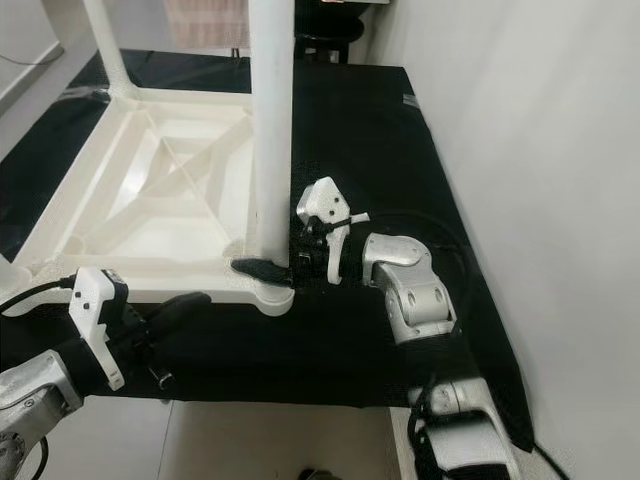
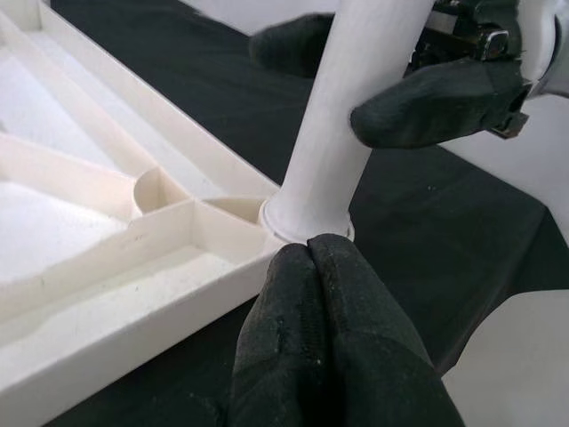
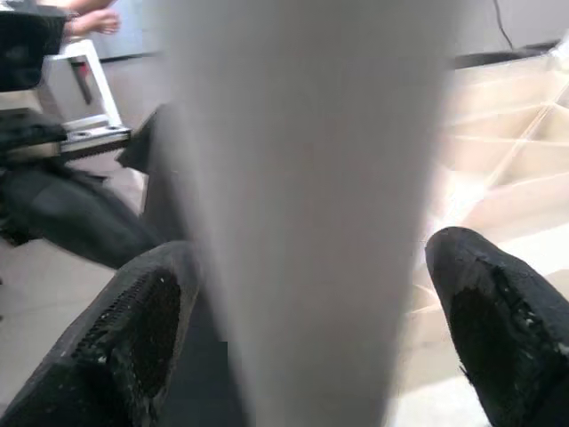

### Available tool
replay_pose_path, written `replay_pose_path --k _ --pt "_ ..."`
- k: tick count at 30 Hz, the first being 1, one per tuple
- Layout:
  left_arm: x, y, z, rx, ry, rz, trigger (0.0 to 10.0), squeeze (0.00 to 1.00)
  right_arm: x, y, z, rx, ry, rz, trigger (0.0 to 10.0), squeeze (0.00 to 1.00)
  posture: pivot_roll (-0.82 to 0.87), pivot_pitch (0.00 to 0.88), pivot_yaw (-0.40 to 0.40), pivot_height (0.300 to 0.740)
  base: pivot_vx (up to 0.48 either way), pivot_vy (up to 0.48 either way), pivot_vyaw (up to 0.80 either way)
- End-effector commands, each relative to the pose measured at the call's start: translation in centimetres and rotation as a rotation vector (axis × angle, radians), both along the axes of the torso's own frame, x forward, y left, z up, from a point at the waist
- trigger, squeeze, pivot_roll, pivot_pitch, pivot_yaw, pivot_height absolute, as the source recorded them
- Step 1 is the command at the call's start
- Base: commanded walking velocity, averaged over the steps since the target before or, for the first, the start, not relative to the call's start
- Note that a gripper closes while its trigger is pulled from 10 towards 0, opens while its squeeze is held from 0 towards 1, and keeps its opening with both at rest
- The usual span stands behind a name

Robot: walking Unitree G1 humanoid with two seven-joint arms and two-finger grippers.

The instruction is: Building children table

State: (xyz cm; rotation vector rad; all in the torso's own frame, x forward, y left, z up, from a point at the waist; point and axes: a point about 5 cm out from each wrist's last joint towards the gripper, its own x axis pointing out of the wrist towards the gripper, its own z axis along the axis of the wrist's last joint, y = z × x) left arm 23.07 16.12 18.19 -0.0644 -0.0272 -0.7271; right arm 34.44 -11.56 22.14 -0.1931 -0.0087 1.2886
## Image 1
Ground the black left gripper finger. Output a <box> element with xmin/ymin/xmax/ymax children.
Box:
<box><xmin>145</xmin><ymin>291</ymin><xmax>214</xmax><ymax>337</ymax></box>

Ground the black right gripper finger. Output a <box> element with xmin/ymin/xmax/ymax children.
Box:
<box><xmin>230</xmin><ymin>257</ymin><xmax>297</xmax><ymax>287</ymax></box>

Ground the cream plastic table top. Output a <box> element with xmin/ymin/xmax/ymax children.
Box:
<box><xmin>0</xmin><ymin>86</ymin><xmax>297</xmax><ymax>319</ymax></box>

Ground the black tablecloth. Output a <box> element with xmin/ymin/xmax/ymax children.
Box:
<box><xmin>0</xmin><ymin>50</ymin><xmax>537</xmax><ymax>453</ymax></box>

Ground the beige cloth covered side table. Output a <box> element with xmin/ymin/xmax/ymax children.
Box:
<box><xmin>164</xmin><ymin>0</ymin><xmax>252</xmax><ymax>50</ymax></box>

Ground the black wall cable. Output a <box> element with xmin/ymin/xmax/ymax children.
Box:
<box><xmin>0</xmin><ymin>44</ymin><xmax>63</xmax><ymax>67</ymax></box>

